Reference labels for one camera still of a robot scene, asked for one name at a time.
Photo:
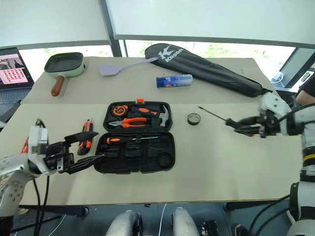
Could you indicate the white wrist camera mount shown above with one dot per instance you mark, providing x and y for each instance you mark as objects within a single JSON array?
[
  {"x": 37, "y": 137},
  {"x": 273, "y": 103}
]

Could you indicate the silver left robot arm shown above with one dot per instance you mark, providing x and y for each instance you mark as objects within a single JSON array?
[{"x": 12, "y": 172}]

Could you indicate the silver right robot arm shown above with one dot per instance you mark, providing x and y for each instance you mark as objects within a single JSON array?
[{"x": 306, "y": 147}]

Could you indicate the orange black tape measure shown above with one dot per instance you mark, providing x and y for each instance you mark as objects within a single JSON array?
[{"x": 118, "y": 109}]

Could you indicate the black rounded shape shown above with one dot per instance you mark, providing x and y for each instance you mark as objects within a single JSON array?
[
  {"x": 240, "y": 230},
  {"x": 209, "y": 228}
]

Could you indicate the orange case latch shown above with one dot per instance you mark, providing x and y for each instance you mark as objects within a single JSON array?
[{"x": 139, "y": 100}]

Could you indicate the black tape roll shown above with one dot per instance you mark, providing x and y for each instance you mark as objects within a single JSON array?
[{"x": 189, "y": 120}]

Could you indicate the black plastic tool case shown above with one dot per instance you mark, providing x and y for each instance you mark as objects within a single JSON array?
[{"x": 137, "y": 157}]

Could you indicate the silver rounded robot leg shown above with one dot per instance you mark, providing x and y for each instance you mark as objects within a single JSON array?
[
  {"x": 184, "y": 221},
  {"x": 123, "y": 223}
]

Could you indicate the green square frying pan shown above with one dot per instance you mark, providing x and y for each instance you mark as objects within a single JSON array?
[{"x": 64, "y": 64}]

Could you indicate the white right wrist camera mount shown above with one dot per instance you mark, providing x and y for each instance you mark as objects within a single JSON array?
[{"x": 273, "y": 103}]

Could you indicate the dark window frame post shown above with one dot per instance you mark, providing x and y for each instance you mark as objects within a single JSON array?
[{"x": 115, "y": 46}]

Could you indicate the laptop computer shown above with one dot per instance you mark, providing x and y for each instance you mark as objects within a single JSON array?
[{"x": 12, "y": 68}]

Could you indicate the black racket bag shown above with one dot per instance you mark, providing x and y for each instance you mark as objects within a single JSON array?
[{"x": 197, "y": 66}]

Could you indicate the white roller blind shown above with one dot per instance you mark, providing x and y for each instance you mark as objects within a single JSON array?
[
  {"x": 49, "y": 19},
  {"x": 209, "y": 17}
]

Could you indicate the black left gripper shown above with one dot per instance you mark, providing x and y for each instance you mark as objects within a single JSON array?
[{"x": 53, "y": 151}]

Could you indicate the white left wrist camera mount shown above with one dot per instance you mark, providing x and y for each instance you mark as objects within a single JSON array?
[{"x": 37, "y": 137}]

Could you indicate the dark monitor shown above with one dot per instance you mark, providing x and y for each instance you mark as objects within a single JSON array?
[{"x": 292, "y": 66}]

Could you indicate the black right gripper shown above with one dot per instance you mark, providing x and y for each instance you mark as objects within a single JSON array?
[{"x": 269, "y": 123}]

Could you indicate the black table frame bar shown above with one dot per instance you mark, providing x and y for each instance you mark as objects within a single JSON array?
[
  {"x": 246, "y": 205},
  {"x": 56, "y": 210}
]

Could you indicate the small orange object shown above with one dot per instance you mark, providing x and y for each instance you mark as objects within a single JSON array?
[{"x": 24, "y": 147}]

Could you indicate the purple spatula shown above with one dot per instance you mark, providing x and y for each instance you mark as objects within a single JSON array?
[{"x": 108, "y": 70}]

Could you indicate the orange black utility knife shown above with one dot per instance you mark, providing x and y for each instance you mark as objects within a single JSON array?
[{"x": 83, "y": 148}]

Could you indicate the blue white tube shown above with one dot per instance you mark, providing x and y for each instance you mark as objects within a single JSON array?
[{"x": 174, "y": 80}]

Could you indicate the person in black shirt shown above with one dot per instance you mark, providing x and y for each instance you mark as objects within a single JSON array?
[{"x": 307, "y": 91}]

